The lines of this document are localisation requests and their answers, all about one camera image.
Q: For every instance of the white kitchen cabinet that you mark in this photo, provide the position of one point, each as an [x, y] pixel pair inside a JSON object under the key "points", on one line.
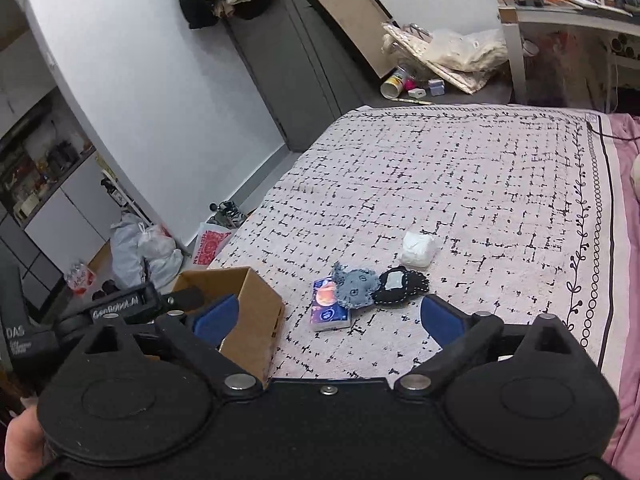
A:
{"points": [[55, 209]]}

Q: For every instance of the grey sneakers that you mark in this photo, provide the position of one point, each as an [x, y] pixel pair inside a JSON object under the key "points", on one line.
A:
{"points": [[227, 214]]}

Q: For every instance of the cream tote bag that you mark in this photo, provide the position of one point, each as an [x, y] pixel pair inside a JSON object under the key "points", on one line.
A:
{"points": [[467, 62]]}

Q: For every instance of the person's left hand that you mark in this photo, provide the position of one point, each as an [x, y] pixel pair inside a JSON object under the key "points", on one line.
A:
{"points": [[24, 449]]}

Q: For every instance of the black stitched plush toy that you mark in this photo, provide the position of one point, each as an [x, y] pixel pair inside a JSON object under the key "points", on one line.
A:
{"points": [[399, 285]]}

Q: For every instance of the brown cardboard box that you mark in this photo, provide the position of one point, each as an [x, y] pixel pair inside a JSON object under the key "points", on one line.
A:
{"points": [[253, 341]]}

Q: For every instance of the white black patterned blanket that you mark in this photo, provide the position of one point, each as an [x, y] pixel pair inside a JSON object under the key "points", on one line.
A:
{"points": [[525, 205]]}

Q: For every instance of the blue tissue pack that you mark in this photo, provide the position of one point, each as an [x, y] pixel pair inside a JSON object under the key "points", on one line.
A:
{"points": [[325, 312]]}

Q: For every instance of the white desk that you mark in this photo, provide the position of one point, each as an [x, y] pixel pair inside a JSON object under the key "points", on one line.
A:
{"points": [[606, 17]]}

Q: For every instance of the white red plastic bag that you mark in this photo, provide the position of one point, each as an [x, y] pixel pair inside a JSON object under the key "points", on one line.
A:
{"points": [[209, 243]]}

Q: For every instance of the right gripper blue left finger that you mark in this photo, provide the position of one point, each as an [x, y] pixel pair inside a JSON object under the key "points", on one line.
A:
{"points": [[195, 339]]}

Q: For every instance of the white garbage bags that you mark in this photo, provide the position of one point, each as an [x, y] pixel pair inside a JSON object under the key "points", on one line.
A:
{"points": [[143, 254]]}

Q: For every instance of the pink bed sheet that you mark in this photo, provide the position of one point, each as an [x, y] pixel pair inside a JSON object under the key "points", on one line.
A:
{"points": [[623, 450]]}

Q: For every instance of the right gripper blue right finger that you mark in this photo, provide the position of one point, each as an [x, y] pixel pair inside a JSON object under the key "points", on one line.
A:
{"points": [[465, 341]]}

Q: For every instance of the white crumpled soft pouch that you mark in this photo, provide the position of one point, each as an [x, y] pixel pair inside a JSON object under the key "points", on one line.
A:
{"points": [[417, 250]]}

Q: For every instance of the paper cup tube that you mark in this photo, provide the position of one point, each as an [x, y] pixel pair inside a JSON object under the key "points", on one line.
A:
{"points": [[395, 84]]}

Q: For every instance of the black framed board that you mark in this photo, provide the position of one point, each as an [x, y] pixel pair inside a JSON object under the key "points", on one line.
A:
{"points": [[358, 27]]}

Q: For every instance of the dark grey door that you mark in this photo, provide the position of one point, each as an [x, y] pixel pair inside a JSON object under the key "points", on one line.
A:
{"points": [[303, 73]]}

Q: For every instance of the grey denim plush toy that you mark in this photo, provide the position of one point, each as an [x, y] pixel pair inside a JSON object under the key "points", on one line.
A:
{"points": [[354, 288]]}

